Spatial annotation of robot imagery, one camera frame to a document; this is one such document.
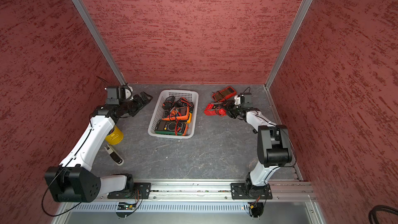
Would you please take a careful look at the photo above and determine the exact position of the dark red multimeter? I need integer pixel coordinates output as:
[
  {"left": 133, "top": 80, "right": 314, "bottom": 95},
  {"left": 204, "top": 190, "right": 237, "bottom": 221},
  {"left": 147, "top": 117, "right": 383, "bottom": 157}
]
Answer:
[{"left": 212, "top": 86, "right": 237, "bottom": 102}]

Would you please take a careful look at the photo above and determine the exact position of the red clamp meter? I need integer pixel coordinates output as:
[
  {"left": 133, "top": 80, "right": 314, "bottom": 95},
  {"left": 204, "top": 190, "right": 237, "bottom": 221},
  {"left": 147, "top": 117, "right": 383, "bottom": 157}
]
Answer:
[{"left": 204, "top": 102, "right": 227, "bottom": 117}]

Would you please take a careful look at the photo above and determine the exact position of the small black multimeter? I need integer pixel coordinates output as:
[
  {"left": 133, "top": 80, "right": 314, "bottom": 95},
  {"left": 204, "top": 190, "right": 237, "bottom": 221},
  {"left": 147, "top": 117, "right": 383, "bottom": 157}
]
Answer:
[{"left": 162, "top": 95, "right": 175, "bottom": 111}]

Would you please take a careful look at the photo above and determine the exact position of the yellow multimeter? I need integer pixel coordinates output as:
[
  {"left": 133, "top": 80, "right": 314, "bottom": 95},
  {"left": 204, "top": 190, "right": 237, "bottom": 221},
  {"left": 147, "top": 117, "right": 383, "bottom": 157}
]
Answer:
[{"left": 187, "top": 113, "right": 192, "bottom": 124}]

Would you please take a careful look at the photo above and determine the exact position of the white plastic perforated basket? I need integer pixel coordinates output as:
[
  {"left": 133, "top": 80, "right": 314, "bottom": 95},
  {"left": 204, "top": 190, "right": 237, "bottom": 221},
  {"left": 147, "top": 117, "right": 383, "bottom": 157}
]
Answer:
[{"left": 148, "top": 90, "right": 199, "bottom": 139}]

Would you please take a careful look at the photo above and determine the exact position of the orange long multimeter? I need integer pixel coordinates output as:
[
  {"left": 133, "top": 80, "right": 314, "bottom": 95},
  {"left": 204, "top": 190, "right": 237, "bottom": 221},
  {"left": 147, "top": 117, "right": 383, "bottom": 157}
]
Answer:
[{"left": 162, "top": 107, "right": 190, "bottom": 121}]

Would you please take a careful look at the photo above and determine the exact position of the green multimeter DT9205A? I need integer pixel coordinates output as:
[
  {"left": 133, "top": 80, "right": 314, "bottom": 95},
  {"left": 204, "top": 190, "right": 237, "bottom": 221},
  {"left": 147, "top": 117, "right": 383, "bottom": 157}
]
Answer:
[{"left": 154, "top": 120, "right": 188, "bottom": 136}]

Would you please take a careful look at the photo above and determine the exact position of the green multimeter face down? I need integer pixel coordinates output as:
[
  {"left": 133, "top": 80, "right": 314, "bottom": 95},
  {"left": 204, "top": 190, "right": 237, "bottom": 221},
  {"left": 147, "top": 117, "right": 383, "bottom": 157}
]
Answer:
[{"left": 175, "top": 97, "right": 194, "bottom": 113}]

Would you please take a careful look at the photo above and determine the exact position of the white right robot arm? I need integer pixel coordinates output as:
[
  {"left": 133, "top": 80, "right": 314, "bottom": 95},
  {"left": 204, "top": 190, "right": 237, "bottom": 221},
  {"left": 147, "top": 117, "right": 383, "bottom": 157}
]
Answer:
[{"left": 224, "top": 100, "right": 293, "bottom": 198}]

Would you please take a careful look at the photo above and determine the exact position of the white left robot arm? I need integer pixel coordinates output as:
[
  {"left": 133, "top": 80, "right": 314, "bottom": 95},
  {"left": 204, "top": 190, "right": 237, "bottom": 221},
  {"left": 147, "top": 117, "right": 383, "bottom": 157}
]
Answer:
[{"left": 45, "top": 92, "right": 153, "bottom": 203}]

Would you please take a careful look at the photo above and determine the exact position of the yellow cup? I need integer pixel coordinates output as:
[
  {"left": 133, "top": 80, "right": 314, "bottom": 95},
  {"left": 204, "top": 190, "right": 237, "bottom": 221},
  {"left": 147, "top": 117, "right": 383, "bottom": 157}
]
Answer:
[{"left": 105, "top": 126, "right": 124, "bottom": 145}]

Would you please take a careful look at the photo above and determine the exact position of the white black remote tester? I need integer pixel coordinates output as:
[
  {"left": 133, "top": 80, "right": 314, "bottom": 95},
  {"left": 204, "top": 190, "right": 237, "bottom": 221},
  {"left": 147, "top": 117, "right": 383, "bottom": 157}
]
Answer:
[{"left": 104, "top": 144, "right": 124, "bottom": 166}]

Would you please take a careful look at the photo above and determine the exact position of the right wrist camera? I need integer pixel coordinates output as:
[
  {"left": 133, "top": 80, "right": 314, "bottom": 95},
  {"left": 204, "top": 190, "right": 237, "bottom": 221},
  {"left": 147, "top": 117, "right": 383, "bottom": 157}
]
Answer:
[{"left": 234, "top": 92, "right": 253, "bottom": 108}]

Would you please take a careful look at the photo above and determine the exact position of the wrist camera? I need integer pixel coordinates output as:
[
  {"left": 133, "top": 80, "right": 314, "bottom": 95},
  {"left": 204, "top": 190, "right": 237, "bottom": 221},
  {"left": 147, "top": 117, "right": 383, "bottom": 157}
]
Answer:
[
  {"left": 105, "top": 85, "right": 132, "bottom": 105},
  {"left": 234, "top": 92, "right": 253, "bottom": 108}
]

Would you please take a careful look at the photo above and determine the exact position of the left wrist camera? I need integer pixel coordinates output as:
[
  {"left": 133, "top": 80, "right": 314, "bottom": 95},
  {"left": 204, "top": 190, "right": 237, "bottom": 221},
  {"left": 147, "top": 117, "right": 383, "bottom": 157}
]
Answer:
[{"left": 105, "top": 85, "right": 132, "bottom": 105}]

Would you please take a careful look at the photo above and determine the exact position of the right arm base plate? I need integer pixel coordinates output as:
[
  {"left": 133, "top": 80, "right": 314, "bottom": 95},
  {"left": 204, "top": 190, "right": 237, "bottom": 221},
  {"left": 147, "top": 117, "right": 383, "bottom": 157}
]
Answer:
[{"left": 230, "top": 183, "right": 273, "bottom": 200}]

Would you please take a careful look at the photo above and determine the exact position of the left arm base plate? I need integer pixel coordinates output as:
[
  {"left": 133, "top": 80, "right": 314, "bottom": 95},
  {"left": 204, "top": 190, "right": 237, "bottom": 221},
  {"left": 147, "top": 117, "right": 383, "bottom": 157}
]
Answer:
[{"left": 107, "top": 182, "right": 151, "bottom": 200}]

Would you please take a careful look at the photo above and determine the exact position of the black cable bottom right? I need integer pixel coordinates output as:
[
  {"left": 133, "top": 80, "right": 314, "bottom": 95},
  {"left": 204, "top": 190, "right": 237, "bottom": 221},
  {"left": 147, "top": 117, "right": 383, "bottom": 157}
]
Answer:
[{"left": 368, "top": 205, "right": 398, "bottom": 224}]

